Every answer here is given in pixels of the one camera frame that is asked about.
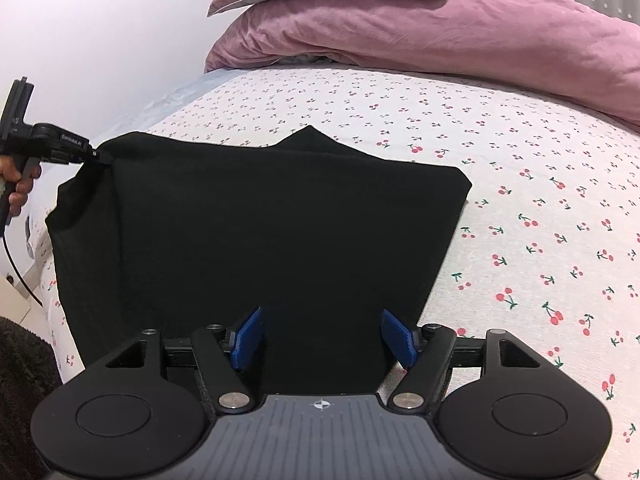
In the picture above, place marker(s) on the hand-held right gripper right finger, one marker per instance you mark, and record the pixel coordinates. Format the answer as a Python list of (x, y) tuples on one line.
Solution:
[(399, 337)]

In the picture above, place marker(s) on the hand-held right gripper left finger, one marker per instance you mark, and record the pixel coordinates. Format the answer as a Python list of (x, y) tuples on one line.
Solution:
[(248, 340)]

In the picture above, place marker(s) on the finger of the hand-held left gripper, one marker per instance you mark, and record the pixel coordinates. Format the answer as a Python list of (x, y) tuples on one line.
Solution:
[(100, 156)]

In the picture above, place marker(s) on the black pants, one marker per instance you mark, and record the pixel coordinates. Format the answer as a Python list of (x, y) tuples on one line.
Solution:
[(270, 240)]

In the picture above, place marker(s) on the person's left hand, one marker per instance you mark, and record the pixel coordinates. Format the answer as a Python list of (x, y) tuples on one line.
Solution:
[(20, 190)]

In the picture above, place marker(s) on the cherry print bed sheet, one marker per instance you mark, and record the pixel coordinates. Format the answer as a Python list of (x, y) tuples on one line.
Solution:
[(525, 200)]

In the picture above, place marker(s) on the dark brown fuzzy rug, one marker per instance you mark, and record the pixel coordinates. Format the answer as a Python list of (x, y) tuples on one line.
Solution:
[(25, 375)]

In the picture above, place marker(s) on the pink duvet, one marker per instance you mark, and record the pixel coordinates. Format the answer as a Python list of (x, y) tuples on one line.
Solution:
[(450, 40)]

